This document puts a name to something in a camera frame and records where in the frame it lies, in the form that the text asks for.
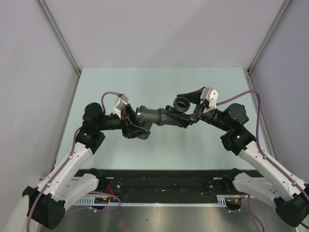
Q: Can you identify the grey pipe tee fitting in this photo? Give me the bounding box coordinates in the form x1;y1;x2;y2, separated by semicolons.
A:
135;97;190;130

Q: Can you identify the white slotted cable duct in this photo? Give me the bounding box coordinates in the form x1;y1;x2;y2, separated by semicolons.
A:
73;195;241;208

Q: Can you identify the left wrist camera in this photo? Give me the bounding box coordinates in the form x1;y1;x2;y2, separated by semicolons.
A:
113;94;128;119

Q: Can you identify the large grey pipe adapter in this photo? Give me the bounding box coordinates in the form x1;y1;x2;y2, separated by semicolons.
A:
135;105;167;126

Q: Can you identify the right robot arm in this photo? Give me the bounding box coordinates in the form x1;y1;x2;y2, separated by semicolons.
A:
169;87;309;228

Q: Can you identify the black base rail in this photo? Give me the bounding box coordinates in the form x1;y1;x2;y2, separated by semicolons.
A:
79;169;254;203

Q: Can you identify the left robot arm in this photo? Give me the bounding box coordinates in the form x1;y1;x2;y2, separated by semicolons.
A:
23;102;152;232

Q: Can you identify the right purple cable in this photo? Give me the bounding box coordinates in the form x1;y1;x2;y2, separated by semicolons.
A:
216;89;309;230

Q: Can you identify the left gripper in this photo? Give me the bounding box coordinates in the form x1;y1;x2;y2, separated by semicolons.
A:
97;104;150;139

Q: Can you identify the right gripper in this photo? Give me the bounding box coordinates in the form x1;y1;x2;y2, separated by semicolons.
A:
169;87;231;131

